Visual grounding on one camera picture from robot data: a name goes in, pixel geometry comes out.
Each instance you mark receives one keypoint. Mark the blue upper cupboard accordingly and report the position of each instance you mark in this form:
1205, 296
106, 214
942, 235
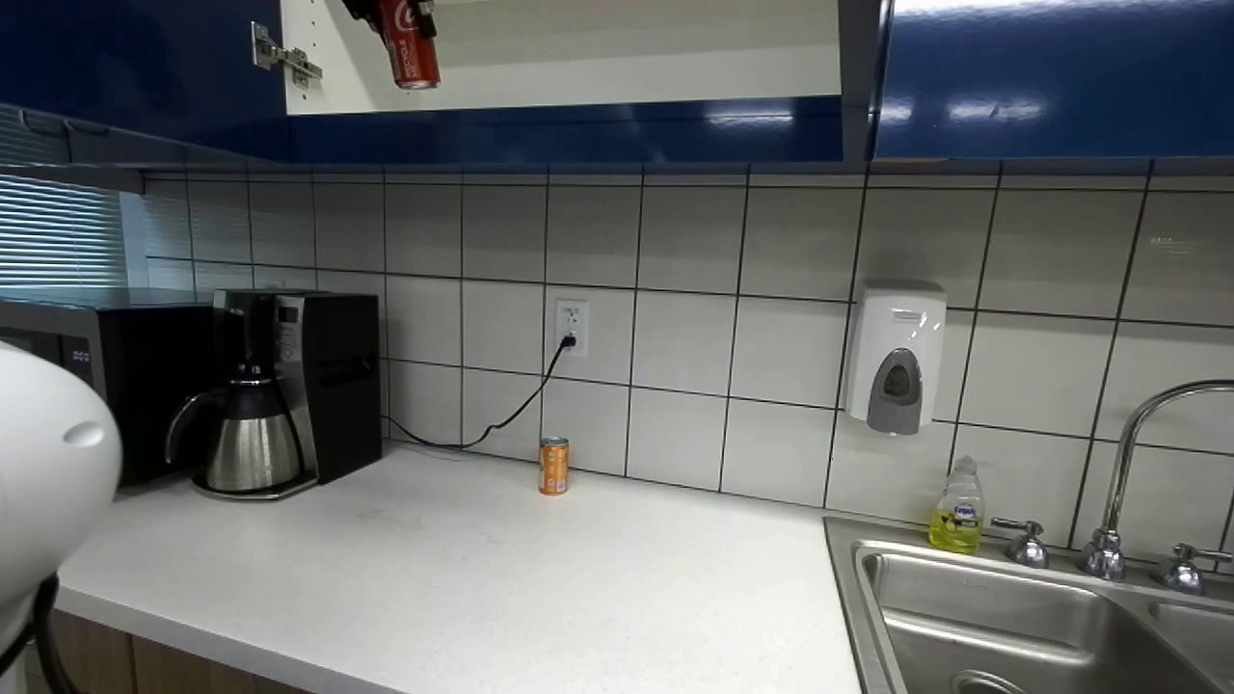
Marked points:
624, 83

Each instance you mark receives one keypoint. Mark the white wall outlet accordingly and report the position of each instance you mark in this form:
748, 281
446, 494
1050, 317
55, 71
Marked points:
571, 326

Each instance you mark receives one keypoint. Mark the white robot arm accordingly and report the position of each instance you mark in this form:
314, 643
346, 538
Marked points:
59, 468

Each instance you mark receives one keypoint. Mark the red soda can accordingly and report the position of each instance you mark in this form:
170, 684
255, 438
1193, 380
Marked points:
411, 42

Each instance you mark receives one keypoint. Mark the stainless steel sink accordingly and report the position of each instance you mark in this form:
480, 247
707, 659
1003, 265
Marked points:
936, 621

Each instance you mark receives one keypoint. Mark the black steel coffee maker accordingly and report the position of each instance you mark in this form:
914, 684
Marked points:
321, 349

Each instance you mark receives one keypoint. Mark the metal cupboard hinge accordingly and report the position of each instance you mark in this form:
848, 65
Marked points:
287, 60

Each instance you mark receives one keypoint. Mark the yellow dish soap bottle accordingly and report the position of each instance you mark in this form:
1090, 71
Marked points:
959, 513

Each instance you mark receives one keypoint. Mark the black microwave oven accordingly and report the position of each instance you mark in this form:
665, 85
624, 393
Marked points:
144, 357

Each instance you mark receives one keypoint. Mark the white soap dispenser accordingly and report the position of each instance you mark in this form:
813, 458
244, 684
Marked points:
896, 357

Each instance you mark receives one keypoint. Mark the steel coffee carafe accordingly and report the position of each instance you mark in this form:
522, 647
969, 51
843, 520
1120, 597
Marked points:
251, 453

